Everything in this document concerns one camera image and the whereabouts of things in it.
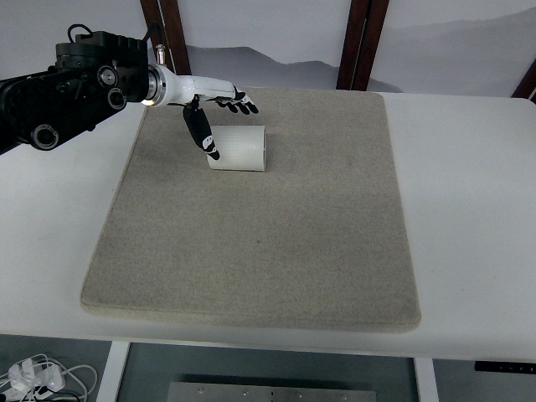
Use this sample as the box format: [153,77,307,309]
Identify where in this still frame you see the brown wooden screen frame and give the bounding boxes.
[336,0,390,91]
[140,0,193,77]
[511,58,536,100]

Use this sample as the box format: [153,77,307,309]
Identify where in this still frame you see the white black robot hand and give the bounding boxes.
[160,69,260,162]

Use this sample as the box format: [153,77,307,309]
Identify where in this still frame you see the white ribbed cup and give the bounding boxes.
[208,124,270,173]

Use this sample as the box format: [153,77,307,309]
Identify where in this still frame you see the grey fabric mat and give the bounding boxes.
[79,85,422,335]

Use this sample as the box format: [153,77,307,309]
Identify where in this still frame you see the white power adapter with cables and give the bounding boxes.
[0,353,100,402]

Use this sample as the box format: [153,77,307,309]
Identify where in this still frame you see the white table leg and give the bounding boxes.
[413,358,440,402]
[96,341,131,402]

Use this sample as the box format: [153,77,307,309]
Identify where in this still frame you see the grey metal plate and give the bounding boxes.
[167,379,378,402]

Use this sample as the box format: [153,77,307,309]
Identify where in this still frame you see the black table control panel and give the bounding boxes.
[474,360,536,373]

